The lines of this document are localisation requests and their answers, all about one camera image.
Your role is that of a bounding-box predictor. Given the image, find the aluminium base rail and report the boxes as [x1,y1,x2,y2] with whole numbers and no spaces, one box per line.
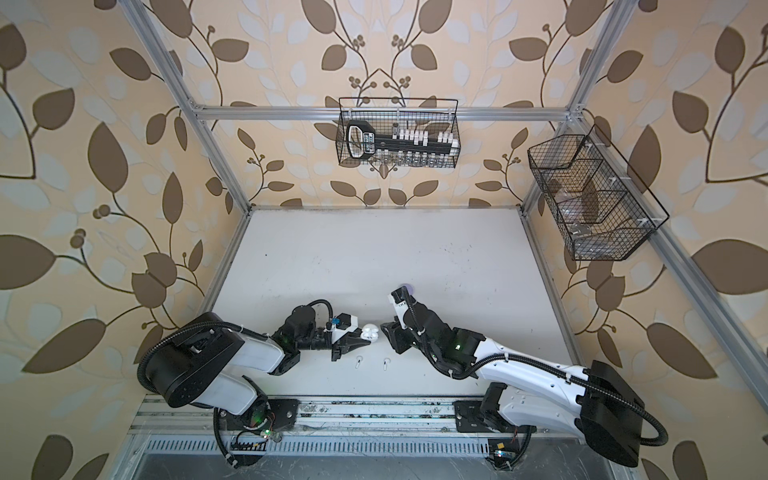
[129,395,483,435]

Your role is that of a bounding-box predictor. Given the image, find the black tool with white pieces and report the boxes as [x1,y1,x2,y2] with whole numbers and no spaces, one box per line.
[340,120,461,160]

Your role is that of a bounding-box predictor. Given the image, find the back wire basket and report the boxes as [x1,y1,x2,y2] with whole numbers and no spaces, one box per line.
[335,95,461,169]

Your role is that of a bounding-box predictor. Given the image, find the white earbud charging case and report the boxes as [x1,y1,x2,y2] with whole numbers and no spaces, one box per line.
[360,323,380,343]

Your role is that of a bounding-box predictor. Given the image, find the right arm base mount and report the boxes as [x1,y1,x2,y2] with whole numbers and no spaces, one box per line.
[453,400,537,435]

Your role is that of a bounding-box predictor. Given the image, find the wire basket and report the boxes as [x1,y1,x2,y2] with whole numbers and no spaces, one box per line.
[527,126,670,261]
[335,95,461,169]

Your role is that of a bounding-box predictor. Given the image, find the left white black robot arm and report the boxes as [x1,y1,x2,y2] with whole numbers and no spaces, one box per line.
[137,299,380,415]

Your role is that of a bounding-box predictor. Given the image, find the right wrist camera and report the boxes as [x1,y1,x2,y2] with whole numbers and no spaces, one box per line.
[390,286,416,330]

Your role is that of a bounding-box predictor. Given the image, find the right side wire basket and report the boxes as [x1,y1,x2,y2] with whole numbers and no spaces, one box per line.
[527,126,670,261]

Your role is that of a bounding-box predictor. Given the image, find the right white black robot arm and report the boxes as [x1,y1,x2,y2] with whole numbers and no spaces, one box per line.
[381,286,669,467]

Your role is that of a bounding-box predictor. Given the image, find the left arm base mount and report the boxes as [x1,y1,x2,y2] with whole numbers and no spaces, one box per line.
[213,397,299,433]

